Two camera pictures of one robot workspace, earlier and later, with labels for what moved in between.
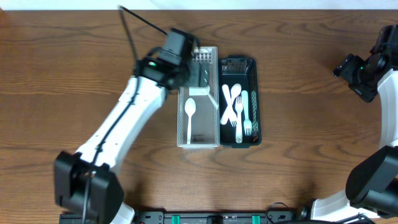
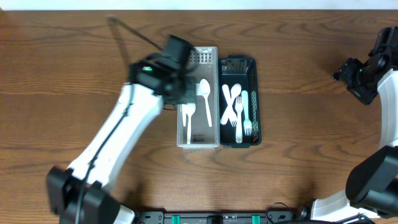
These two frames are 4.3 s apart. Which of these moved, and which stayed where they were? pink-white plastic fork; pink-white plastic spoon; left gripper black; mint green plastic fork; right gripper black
Moved: left gripper black
Stayed: right gripper black; mint green plastic fork; pink-white plastic spoon; pink-white plastic fork
